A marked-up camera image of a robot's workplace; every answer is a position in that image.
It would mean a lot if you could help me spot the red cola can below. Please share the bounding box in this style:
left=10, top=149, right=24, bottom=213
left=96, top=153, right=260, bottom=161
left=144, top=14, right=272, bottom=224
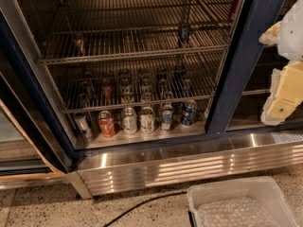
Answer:
left=98, top=111, right=116, bottom=137

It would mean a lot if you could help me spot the blue silver redbull can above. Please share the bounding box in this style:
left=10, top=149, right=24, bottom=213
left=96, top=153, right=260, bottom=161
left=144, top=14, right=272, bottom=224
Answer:
left=178, top=26, right=190, bottom=48

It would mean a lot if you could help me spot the white green soda can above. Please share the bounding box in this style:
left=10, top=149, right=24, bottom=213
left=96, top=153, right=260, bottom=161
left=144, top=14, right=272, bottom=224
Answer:
left=122, top=107, right=137, bottom=135

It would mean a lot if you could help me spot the blue silver energy can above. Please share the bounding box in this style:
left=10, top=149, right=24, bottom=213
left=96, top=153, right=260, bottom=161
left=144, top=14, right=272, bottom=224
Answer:
left=161, top=104, right=173, bottom=132

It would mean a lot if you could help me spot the clear plastic bin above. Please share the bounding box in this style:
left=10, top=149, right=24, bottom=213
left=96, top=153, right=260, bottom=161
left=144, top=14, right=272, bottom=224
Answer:
left=187, top=177, right=299, bottom=227

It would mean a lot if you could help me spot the upper wire fridge shelf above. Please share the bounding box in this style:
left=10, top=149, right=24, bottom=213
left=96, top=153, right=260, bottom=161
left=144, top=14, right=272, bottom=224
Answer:
left=39, top=24, right=231, bottom=65

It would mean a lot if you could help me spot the right compartment wire shelf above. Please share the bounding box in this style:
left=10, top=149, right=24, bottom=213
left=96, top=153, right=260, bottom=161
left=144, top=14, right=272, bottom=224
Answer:
left=242, top=46, right=288, bottom=96

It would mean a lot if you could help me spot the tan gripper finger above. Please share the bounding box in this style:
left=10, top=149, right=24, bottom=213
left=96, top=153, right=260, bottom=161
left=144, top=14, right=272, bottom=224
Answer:
left=258, top=22, right=281, bottom=46
left=267, top=61, right=303, bottom=121

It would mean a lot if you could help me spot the silver can far left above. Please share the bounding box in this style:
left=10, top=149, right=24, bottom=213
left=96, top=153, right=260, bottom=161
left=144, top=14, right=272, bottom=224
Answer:
left=73, top=113, right=92, bottom=139

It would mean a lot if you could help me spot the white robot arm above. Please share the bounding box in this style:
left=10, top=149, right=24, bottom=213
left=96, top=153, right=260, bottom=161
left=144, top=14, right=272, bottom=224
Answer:
left=258, top=0, right=303, bottom=126

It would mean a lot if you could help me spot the blue pepsi can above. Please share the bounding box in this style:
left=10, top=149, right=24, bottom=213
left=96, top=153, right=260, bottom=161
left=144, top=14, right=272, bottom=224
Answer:
left=181, top=100, right=197, bottom=126

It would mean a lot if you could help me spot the middle wire fridge shelf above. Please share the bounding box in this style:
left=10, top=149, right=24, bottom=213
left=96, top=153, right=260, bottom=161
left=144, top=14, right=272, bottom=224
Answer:
left=62, top=67, right=219, bottom=114

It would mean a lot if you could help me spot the dark blue fridge pillar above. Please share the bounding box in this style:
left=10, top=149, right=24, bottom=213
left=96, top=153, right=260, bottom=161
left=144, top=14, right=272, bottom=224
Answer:
left=205, top=0, right=285, bottom=135

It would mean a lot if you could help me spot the bubble wrap sheet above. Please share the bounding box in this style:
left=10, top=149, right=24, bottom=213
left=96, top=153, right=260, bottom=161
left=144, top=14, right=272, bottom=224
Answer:
left=198, top=197, right=281, bottom=227

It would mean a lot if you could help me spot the black floor cable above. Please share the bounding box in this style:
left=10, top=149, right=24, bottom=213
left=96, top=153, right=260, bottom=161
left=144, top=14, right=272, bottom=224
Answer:
left=102, top=190, right=187, bottom=227

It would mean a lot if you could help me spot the open glass fridge door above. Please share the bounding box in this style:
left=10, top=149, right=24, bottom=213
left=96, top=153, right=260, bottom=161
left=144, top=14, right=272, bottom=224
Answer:
left=0, top=14, right=70, bottom=190

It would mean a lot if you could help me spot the wire fridge shelf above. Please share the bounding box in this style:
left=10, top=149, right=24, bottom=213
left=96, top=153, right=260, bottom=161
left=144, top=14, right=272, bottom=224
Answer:
left=62, top=67, right=219, bottom=114
left=39, top=24, right=231, bottom=65

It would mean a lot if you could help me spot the steel fridge base grille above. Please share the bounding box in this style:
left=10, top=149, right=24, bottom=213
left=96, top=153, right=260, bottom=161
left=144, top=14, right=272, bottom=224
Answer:
left=66, top=131, right=303, bottom=199

